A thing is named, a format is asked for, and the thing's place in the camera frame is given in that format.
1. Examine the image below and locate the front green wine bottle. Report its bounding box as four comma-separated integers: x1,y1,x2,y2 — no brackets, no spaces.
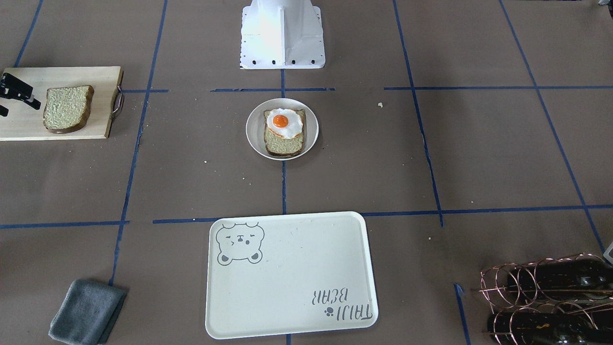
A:
486,311,613,345

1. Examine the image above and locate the middle dark wine bottle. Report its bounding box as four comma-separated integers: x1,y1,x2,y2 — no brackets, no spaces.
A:
507,257,613,301

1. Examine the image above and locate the white round plate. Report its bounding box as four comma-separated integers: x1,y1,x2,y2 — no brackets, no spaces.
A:
245,98,320,160

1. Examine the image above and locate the copper wire bottle rack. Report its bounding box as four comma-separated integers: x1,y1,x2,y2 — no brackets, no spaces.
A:
479,253,613,345

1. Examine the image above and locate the fried egg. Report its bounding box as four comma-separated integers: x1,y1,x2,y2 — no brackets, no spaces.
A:
265,108,304,139

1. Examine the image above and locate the wooden cutting board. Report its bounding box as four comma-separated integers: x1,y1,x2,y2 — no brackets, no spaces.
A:
0,66,124,140

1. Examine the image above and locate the cream bear tray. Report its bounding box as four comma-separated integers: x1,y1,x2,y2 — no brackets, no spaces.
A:
205,211,379,339

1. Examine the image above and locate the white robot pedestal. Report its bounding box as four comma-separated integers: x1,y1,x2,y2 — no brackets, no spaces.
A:
239,0,326,70

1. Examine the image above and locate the grey folded cloth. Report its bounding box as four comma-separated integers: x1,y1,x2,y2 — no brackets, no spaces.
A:
48,279,127,345

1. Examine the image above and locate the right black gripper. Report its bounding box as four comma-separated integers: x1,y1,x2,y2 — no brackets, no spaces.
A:
0,73,41,116

